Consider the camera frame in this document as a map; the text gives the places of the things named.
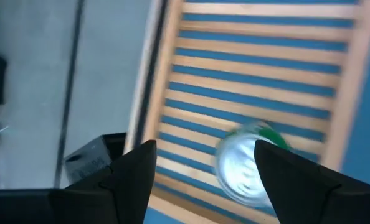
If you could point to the green Sprite can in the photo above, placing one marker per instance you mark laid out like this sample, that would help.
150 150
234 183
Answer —
238 168

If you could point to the slatted wooden shelf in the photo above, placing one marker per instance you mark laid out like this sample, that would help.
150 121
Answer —
350 93

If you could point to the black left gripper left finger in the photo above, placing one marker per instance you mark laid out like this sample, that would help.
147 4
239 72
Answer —
126 186

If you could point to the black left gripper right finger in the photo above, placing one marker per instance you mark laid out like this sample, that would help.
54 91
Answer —
297 193

